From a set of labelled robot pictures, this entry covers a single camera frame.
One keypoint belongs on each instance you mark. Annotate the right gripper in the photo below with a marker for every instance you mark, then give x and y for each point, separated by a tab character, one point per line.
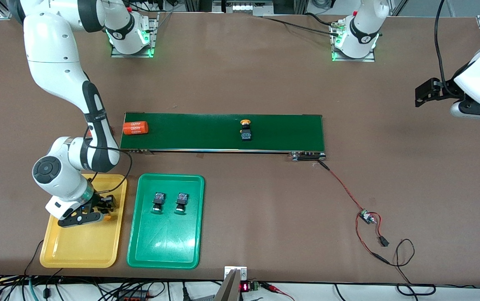
102	202

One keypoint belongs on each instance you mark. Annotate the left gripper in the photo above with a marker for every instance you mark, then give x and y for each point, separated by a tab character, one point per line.
448	89

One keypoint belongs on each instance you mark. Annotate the green push button black body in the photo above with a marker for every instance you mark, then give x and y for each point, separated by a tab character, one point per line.
181	198
158	198

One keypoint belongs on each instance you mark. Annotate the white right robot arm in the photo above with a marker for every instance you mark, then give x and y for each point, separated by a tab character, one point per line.
52	46

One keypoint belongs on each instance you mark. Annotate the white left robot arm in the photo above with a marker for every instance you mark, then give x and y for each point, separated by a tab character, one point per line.
363	29

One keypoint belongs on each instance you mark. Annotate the yellow plastic tray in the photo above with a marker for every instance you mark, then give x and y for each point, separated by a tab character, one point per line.
81	246

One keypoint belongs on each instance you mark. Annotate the green plastic tray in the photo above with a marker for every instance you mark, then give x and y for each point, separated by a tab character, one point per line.
168	242

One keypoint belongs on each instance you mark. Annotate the red and black power strip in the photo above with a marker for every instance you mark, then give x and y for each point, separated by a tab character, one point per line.
133	297

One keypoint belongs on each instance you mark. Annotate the green conveyor belt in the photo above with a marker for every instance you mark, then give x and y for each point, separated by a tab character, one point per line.
202	131

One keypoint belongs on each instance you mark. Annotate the small controller circuit board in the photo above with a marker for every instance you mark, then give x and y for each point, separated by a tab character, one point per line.
365	216

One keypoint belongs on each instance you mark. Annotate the small black plug connector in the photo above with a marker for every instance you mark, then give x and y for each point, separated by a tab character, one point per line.
384	241

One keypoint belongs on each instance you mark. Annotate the red LED display module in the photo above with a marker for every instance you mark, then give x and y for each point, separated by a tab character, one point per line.
245	287

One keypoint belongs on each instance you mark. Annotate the red clip lead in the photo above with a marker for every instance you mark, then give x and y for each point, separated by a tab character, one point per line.
271	286

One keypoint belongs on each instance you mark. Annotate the white light panel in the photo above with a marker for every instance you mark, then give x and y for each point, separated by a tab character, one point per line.
244	6

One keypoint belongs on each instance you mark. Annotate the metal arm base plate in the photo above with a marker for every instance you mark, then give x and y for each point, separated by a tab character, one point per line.
367	59
155	33

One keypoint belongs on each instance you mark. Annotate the grey metal camera bracket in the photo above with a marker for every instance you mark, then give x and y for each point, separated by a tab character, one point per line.
233	288

